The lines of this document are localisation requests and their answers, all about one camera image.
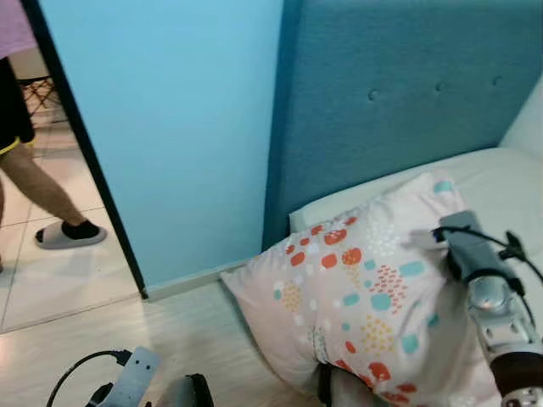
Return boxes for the wooden chair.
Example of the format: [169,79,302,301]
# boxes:
[15,75,59,126]

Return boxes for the bed mattress with cream sheet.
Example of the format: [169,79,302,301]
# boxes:
[288,81,543,282]

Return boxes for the bare person leg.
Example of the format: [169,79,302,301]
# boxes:
[0,142,104,240]

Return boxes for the teal upholstered bed headboard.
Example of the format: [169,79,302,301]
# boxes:
[263,0,543,252]

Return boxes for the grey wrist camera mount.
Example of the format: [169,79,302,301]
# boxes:
[105,346,163,407]
[437,210,511,282]

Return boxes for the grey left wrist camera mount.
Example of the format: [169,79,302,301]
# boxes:
[105,346,163,407]

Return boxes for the pink pillow with coloured dots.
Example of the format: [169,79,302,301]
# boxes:
[221,172,543,407]

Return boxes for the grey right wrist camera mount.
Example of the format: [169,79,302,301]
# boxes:
[437,210,511,282]

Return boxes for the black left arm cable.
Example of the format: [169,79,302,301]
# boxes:
[47,349,133,407]

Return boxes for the black shorts with yellow trim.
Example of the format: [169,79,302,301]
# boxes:
[0,55,37,159]

